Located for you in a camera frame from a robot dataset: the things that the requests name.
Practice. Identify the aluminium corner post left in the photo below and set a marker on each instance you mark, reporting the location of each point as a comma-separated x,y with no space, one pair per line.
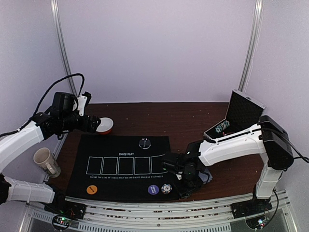
59,33

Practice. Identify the aluminium corner post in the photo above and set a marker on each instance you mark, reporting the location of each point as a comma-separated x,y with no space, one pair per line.
59,33
253,41

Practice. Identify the poker chip stack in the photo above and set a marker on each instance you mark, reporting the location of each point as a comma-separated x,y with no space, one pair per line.
166,188

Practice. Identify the aluminium corner post right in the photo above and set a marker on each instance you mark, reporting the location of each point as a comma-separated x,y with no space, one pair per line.
253,41

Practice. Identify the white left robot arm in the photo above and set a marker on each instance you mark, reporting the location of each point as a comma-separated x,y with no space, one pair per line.
40,128

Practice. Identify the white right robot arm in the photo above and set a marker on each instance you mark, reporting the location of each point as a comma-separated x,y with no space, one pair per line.
265,137

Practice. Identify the orange bowl white inside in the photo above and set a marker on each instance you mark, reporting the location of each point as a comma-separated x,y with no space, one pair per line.
105,126

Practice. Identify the clear acrylic dealer button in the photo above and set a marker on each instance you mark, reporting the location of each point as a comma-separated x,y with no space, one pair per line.
144,143

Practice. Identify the beige ceramic mug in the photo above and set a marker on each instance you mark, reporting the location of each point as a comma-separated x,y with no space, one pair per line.
45,159

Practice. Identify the right arm base board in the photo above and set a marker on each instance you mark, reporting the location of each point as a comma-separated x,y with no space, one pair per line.
254,210

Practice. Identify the aluminium poker chip case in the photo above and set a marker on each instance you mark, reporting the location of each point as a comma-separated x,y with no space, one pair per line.
243,111

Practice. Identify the chip stack in case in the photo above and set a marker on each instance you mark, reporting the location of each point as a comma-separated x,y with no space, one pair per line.
222,126

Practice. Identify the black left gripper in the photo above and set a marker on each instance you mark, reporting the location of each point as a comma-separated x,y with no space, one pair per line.
85,127

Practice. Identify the black poker mat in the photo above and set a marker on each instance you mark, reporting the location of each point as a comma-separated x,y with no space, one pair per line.
120,169

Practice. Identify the purple small blind button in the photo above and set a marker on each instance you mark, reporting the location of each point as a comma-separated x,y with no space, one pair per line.
153,189

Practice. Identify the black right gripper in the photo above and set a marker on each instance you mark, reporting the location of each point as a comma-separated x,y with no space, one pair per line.
167,165

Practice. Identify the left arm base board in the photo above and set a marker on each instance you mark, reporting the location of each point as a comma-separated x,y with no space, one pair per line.
66,212

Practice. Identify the aluminium front frame rails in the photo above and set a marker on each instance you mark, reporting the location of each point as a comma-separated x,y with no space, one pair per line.
213,215

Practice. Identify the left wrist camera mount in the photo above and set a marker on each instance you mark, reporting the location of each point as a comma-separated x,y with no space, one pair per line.
82,102

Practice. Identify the deck of playing cards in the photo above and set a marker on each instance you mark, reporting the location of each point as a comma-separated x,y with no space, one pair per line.
205,176

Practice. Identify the orange big blind button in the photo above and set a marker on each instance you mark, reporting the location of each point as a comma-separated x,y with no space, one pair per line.
91,190

